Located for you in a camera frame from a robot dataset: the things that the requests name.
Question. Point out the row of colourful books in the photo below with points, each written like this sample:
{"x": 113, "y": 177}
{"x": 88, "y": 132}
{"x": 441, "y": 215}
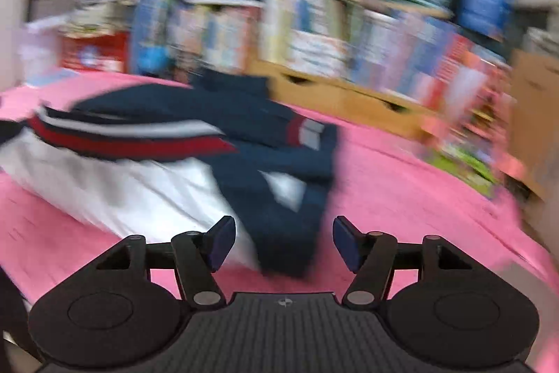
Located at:
{"x": 314, "y": 36}

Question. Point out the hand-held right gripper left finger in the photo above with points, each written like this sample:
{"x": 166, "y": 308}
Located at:
{"x": 222, "y": 244}

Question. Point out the white and navy jacket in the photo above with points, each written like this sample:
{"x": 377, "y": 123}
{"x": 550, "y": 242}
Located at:
{"x": 174, "y": 176}

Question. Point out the wooden drawer organizer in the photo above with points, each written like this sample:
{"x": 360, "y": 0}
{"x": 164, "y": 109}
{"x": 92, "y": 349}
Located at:
{"x": 349, "y": 102}

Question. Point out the pink rabbit-print blanket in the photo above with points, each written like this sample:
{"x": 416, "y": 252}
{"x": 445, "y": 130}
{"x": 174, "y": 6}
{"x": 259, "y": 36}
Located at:
{"x": 406, "y": 198}

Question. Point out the red plastic basket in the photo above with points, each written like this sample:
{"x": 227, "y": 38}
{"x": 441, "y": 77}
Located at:
{"x": 94, "y": 52}

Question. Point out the pink toy house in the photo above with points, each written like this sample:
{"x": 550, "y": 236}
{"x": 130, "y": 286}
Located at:
{"x": 471, "y": 154}

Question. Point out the brown cardboard box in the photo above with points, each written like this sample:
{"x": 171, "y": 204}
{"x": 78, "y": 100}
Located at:
{"x": 535, "y": 106}

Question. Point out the stack of papers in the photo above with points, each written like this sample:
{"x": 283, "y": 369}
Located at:
{"x": 100, "y": 12}

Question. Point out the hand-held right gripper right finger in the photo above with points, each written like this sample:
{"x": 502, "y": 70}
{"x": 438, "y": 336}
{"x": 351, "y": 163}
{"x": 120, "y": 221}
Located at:
{"x": 345, "y": 242}

